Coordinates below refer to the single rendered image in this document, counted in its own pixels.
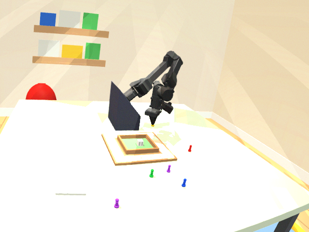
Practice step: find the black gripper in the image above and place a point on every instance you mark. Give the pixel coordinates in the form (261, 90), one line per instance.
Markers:
(154, 111)

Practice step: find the green pawn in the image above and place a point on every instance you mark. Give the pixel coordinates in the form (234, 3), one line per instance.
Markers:
(151, 175)

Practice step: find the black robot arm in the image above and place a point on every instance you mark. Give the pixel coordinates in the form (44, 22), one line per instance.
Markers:
(144, 85)

